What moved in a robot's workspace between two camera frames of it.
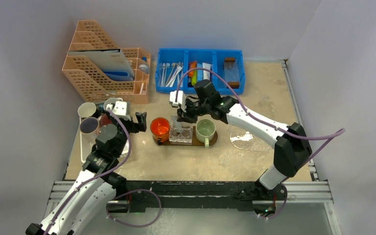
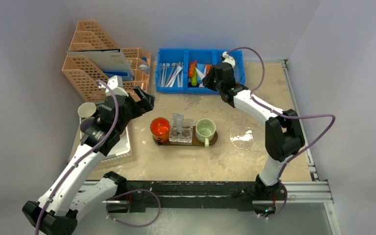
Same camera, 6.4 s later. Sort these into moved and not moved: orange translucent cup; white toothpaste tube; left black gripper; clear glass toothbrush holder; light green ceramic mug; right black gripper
Moved: left black gripper; right black gripper
Not moved: orange translucent cup; light green ceramic mug; white toothpaste tube; clear glass toothbrush holder
